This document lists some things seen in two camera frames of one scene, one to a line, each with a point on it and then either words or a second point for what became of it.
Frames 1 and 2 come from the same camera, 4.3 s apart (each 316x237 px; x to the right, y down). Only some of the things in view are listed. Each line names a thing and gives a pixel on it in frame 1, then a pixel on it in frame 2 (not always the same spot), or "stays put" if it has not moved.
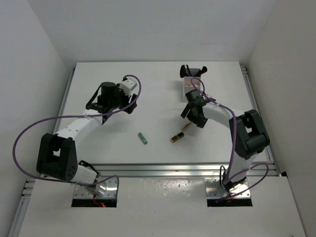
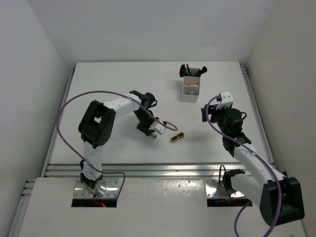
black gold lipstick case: (177, 137) stays put
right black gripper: (200, 122) to (213, 111)
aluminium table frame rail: (163, 169) stays put
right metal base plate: (213, 190) stays put
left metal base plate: (106, 189) stays put
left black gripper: (117, 90) to (146, 128)
